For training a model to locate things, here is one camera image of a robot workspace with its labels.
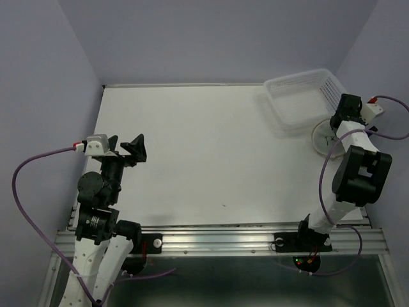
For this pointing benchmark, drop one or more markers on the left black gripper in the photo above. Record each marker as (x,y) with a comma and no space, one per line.
(137,148)

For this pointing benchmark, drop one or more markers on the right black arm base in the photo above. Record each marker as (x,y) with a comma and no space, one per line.
(292,242)

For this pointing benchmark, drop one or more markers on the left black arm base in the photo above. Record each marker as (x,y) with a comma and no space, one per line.
(147,244)

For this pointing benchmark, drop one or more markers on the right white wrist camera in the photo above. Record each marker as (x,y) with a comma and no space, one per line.
(370,111)

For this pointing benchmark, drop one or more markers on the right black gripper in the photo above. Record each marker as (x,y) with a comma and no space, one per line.
(358,116)

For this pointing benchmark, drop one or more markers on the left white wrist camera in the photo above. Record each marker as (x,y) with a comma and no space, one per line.
(97,145)

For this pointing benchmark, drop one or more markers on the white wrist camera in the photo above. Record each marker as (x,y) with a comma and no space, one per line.
(370,111)
(97,145)

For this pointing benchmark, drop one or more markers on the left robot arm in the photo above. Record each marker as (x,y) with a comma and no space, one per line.
(102,240)

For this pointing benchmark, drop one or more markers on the white plastic basket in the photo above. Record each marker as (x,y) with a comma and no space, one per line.
(304,99)

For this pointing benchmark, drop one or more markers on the aluminium mounting rail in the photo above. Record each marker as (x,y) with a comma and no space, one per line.
(242,241)

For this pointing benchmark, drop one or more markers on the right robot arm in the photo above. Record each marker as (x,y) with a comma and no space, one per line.
(360,177)

